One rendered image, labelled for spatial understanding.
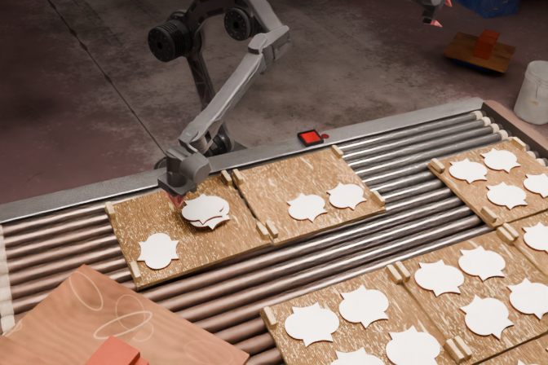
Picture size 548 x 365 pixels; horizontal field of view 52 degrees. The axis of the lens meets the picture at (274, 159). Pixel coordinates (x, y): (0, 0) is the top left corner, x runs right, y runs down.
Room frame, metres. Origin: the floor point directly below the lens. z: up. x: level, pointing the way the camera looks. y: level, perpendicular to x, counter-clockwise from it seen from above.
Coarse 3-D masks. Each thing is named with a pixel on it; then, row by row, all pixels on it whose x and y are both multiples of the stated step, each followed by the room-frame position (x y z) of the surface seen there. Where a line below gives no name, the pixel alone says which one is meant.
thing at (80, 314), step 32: (64, 288) 0.86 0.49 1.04; (96, 288) 0.87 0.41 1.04; (128, 288) 0.88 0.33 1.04; (32, 320) 0.76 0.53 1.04; (64, 320) 0.77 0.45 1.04; (96, 320) 0.78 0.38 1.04; (128, 320) 0.78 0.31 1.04; (160, 320) 0.79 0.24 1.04; (0, 352) 0.68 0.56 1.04; (32, 352) 0.68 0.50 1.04; (64, 352) 0.69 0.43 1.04; (160, 352) 0.71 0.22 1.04; (192, 352) 0.72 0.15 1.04; (224, 352) 0.72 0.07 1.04
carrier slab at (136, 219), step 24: (216, 192) 1.37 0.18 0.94; (120, 216) 1.23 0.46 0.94; (144, 216) 1.24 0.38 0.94; (168, 216) 1.24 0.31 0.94; (240, 216) 1.27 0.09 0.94; (120, 240) 1.13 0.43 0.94; (144, 240) 1.13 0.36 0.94; (192, 240) 1.15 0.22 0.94; (216, 240) 1.16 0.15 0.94; (240, 240) 1.17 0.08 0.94; (264, 240) 1.17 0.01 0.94; (144, 264) 1.04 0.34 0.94; (192, 264) 1.06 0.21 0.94
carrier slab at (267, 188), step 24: (264, 168) 1.52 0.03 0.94; (288, 168) 1.53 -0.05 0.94; (312, 168) 1.54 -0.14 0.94; (336, 168) 1.55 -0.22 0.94; (264, 192) 1.39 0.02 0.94; (288, 192) 1.40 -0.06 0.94; (312, 192) 1.41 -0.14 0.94; (264, 216) 1.28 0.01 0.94; (288, 216) 1.29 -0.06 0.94; (336, 216) 1.31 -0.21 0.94; (360, 216) 1.32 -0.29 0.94; (288, 240) 1.19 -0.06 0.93
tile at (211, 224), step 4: (224, 204) 1.28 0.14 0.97; (224, 208) 1.27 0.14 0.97; (228, 208) 1.27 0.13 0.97; (220, 212) 1.25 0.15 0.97; (224, 212) 1.25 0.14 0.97; (228, 212) 1.26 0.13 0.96; (224, 216) 1.23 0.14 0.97; (212, 220) 1.21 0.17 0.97; (216, 220) 1.21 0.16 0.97; (220, 220) 1.22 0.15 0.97; (224, 220) 1.22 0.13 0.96; (228, 220) 1.23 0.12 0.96; (192, 224) 1.19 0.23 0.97; (196, 224) 1.19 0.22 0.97; (200, 224) 1.19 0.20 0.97; (204, 224) 1.19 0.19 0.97; (208, 224) 1.19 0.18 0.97; (212, 224) 1.20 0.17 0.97; (216, 224) 1.20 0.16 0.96; (200, 228) 1.18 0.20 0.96; (212, 228) 1.18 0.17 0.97
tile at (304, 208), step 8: (296, 200) 1.35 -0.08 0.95; (304, 200) 1.36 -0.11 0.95; (312, 200) 1.36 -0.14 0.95; (320, 200) 1.36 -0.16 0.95; (296, 208) 1.32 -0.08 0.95; (304, 208) 1.32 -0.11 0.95; (312, 208) 1.33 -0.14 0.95; (320, 208) 1.33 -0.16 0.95; (296, 216) 1.28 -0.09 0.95; (304, 216) 1.28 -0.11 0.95; (312, 216) 1.29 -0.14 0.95
